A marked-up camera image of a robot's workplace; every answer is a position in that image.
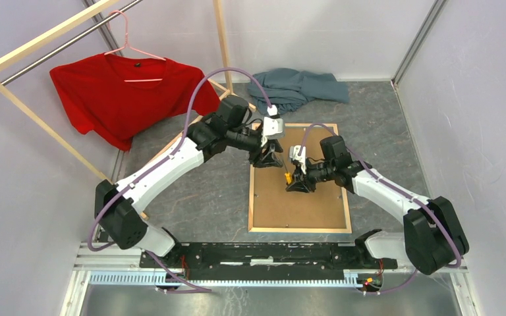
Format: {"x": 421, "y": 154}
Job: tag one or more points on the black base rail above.
{"x": 268, "y": 261}

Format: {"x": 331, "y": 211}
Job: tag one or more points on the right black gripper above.
{"x": 300, "y": 185}

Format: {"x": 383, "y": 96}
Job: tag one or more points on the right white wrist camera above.
{"x": 297, "y": 157}

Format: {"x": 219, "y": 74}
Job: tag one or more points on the wooden clothes rack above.
{"x": 35, "y": 170}

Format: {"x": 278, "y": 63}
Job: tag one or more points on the pink clothes hanger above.
{"x": 127, "y": 45}

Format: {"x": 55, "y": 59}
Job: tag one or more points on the red t-shirt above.
{"x": 96, "y": 97}

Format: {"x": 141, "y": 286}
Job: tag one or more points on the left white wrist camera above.
{"x": 273, "y": 126}

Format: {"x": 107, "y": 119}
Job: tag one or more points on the blue picture frame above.
{"x": 271, "y": 209}

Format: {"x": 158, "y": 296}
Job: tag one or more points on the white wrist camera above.
{"x": 273, "y": 126}
{"x": 297, "y": 157}

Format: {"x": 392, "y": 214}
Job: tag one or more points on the grey-blue crumpled cloth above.
{"x": 289, "y": 89}

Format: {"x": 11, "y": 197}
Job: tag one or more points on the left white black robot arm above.
{"x": 119, "y": 207}

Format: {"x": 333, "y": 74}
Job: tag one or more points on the yellow handled screwdriver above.
{"x": 287, "y": 174}

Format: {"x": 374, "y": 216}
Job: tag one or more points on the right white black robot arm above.
{"x": 432, "y": 236}

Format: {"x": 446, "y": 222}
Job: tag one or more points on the aluminium corner profile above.
{"x": 421, "y": 35}

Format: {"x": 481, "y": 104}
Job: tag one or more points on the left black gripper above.
{"x": 268, "y": 160}

